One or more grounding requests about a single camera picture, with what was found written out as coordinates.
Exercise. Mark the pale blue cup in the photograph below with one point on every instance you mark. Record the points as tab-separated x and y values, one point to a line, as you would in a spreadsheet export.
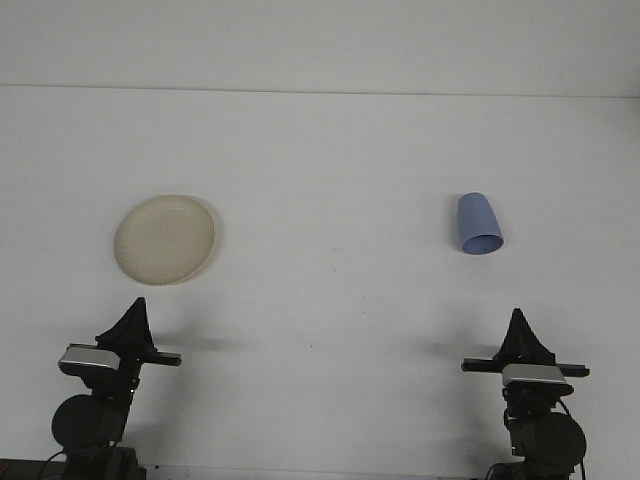
477	220

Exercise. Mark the pale round plate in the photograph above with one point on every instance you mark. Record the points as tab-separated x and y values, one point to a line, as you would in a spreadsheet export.
165	240

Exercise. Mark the dark brown base board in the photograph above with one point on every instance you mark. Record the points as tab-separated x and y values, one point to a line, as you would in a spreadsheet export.
20	470

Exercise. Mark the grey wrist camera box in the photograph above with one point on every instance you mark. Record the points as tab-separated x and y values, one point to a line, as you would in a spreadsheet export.
90	357
535	374

